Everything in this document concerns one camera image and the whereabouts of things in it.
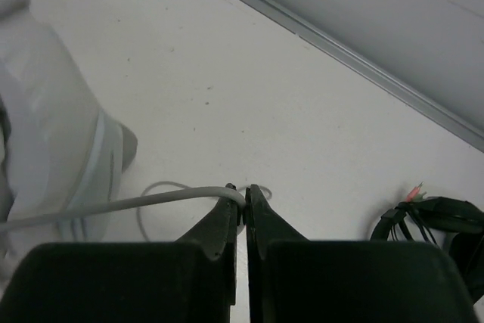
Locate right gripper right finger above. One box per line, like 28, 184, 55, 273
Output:
244, 185, 478, 322

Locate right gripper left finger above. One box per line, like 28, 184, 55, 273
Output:
1, 193, 242, 322

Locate grey headphone cable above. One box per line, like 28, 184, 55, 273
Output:
0, 181, 273, 243

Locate grey headphones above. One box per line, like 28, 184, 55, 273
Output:
0, 0, 139, 293

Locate black headphones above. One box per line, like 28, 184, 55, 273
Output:
370, 183, 483, 302

